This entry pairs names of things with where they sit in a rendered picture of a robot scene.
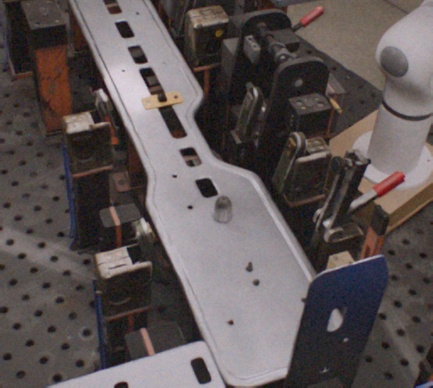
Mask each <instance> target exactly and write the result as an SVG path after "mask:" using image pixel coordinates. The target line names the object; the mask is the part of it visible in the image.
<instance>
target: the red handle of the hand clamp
mask: <svg viewBox="0 0 433 388"><path fill-rule="evenodd" d="M404 178H405V175H404V174H403V172H402V171H401V172H399V171H395V172H394V173H393V174H391V175H390V177H387V178H385V179H384V180H383V181H381V182H380V183H378V184H377V185H376V186H374V187H373V189H370V190H369V191H367V192H366V193H364V195H362V196H361V197H360V198H358V199H357V200H355V201H353V202H352V203H351V205H350V206H349V208H348V213H347V215H346V217H345V219H344V221H346V220H347V219H348V218H349V217H351V216H354V215H355V214H356V213H358V211H359V210H361V209H363V208H364V207H366V206H367V205H368V204H370V203H372V202H374V201H375V200H377V199H379V198H381V197H383V196H384V195H386V193H388V192H390V191H391V190H393V189H394V188H396V187H397V186H398V185H400V184H401V183H403V182H405V181H404ZM331 218H332V216H331V217H329V218H328V219H325V220H324V221H323V225H324V227H325V228H326V229H327V227H328V225H329V222H330V220H331Z"/></svg>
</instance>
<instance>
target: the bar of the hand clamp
mask: <svg viewBox="0 0 433 388"><path fill-rule="evenodd" d="M369 164H370V159H366V157H365V156H363V154H362V153H361V152H360V150H359V149H352V150H346V153H345V155H344V157H343V158H342V157H341V156H334V157H333V158H332V160H331V164H330V166H331V170H332V171H333V173H335V174H337V177H336V178H335V179H334V181H333V184H332V187H331V189H330V192H329V194H328V197H327V199H326V203H325V204H324V207H323V209H322V212H321V216H320V218H319V220H317V223H316V224H315V226H316V227H317V228H322V227H324V225H323V221H324V220H325V219H328V218H329V217H331V216H332V218H331V220H330V222H329V225H328V227H327V229H326V233H325V235H324V239H325V240H326V235H327V233H328V232H329V230H330V229H332V228H334V227H341V226H342V224H343V221H344V219H345V217H346V215H347V213H348V208H349V206H350V205H351V203H352V200H353V199H354V197H355V195H356V192H357V190H358V188H359V185H360V183H361V181H362V178H363V176H364V173H365V170H366V168H367V166H368V165H369Z"/></svg>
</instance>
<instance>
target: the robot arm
mask: <svg viewBox="0 0 433 388"><path fill-rule="evenodd" d="M375 60H376V64H377V66H378V68H379V70H380V71H381V72H382V73H383V75H384V77H385V84H384V89H383V91H382V95H381V101H380V105H379V109H378V113H377V115H376V119H375V126H374V129H373V131H370V132H367V133H365V134H363V135H361V136H360V137H359V138H358V140H357V141H356V142H355V144H354V145H353V149H359V150H360V152H361V153H362V154H363V156H365V157H366V159H370V164H369V165H368V166H367V168H366V170H365V173H364V176H363V178H364V179H366V180H367V181H368V182H370V183H373V184H375V185H377V184H378V183H380V182H381V181H383V180H384V179H385V178H387V177H390V175H391V174H393V173H394V172H395V171H399V172H401V171H402V172H403V174H404V175H405V178H404V181H405V182H403V183H401V184H400V185H398V186H397V187H396V188H394V189H397V190H399V189H412V188H415V187H418V186H419V185H421V184H422V183H423V182H425V181H427V179H428V178H429V177H430V173H431V171H432V167H433V161H432V156H431V153H430V152H429V150H428V148H427V147H426V146H425V145H424V144H425V141H426V138H427V135H428V133H429V130H430V126H431V122H432V119H433V0H425V1H424V2H423V3H422V4H421V5H420V6H419V7H418V8H416V9H415V10H414V11H413V12H411V13H410V14H408V16H406V17H404V18H402V19H401V20H399V21H398V22H397V23H396V24H395V25H393V26H392V27H391V28H390V29H389V30H387V31H386V32H385V34H384V36H383V37H382V38H381V40H380V42H379V44H378V47H377V49H376V55H375Z"/></svg>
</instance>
